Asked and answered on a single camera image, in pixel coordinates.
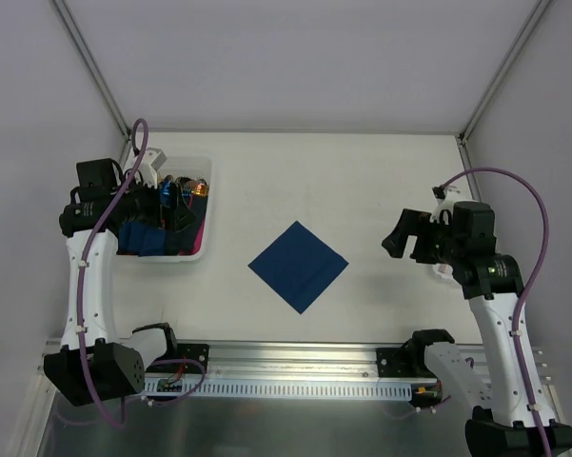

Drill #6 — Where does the blue paper napkin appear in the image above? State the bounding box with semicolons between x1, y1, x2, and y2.
248;221;348;314

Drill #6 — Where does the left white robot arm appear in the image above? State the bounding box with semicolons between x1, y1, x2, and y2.
43;149;196;407

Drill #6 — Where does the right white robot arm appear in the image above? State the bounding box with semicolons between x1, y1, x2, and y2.
382;201;572;456

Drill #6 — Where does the pink rolled napkin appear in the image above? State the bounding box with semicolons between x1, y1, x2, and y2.
180;224;205;256

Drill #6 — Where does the dark blue rolled napkin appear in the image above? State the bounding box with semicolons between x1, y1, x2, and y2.
117;222;167;257

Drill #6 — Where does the small white plastic tray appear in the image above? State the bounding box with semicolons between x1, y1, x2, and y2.
432;264;455;283

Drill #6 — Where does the blue iridescent fork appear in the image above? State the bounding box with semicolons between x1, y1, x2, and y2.
174;176;197;200

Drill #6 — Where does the gold spoon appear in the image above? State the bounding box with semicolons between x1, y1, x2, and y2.
190;179;209;198

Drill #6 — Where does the large white plastic basket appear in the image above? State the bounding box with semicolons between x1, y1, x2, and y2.
118;156;213;263

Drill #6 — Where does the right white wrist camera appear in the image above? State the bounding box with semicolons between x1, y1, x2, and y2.
431;186;466;225

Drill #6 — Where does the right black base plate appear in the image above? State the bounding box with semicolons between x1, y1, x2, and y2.
375;347;417;378

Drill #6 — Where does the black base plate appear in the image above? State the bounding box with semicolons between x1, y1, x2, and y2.
173;343;210;375
375;347;417;378

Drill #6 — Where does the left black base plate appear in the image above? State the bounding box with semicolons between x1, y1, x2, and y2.
173;343;210;375

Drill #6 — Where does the aluminium rail frame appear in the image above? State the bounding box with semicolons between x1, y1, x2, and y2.
42;336;553;387

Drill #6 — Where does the white slotted cable duct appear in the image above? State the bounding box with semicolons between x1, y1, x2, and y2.
142;378;413;402

